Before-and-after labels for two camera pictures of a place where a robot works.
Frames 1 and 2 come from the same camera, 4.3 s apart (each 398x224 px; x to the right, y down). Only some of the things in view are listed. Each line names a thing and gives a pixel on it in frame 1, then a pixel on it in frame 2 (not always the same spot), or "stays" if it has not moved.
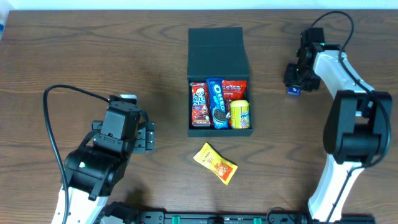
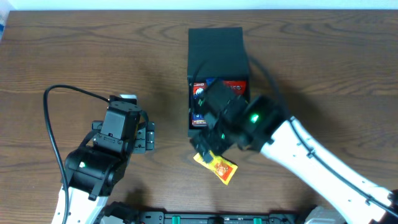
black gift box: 222,53 stays
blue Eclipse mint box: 294,91 to 198,120
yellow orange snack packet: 224,168 stays
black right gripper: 290,79 to 207,143
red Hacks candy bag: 234,89 stays
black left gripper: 149,137 stays
